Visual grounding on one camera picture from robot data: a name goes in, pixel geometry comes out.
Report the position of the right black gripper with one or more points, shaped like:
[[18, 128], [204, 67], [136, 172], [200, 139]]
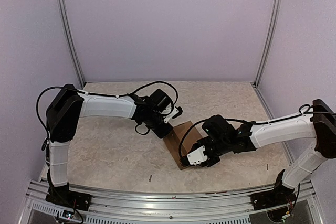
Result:
[[210, 164]]

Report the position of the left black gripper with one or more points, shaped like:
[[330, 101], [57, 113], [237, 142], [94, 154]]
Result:
[[163, 132]]

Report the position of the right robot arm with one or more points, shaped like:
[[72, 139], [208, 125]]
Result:
[[317, 123]]

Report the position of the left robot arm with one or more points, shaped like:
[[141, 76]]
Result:
[[154, 111]]

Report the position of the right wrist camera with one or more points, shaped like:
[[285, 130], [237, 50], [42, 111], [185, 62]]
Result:
[[195, 157]]

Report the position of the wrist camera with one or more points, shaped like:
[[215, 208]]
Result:
[[177, 111], [195, 157]]

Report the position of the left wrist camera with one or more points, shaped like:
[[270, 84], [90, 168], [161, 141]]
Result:
[[177, 111]]

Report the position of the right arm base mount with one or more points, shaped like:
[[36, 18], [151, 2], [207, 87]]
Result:
[[269, 199]]

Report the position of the front aluminium rail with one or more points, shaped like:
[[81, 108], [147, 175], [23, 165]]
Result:
[[112, 206]]

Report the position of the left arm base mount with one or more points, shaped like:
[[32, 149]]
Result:
[[70, 199]]

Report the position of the left aluminium frame post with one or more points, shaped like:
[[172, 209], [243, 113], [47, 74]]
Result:
[[70, 42]]

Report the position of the aluminium frame post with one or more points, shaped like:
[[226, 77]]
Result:
[[70, 42], [268, 42]]

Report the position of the right aluminium frame post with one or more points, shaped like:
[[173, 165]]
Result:
[[268, 42]]

